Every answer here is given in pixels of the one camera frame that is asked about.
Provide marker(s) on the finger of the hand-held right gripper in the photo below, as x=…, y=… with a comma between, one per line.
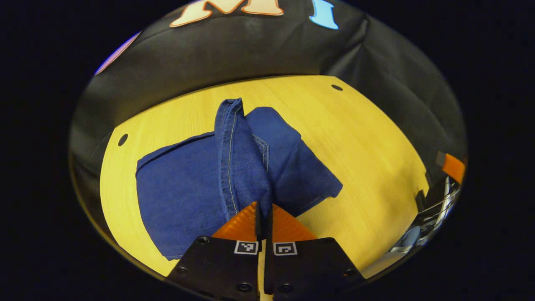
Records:
x=454, y=167

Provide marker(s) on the blue jeans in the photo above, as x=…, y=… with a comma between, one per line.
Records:
x=188, y=188

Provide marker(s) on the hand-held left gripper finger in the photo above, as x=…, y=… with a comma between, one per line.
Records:
x=268, y=228
x=258, y=228

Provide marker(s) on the black table edge clamp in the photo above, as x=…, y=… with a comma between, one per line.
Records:
x=420, y=200

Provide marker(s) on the black round table grommet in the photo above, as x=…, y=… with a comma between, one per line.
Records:
x=123, y=139
x=337, y=87

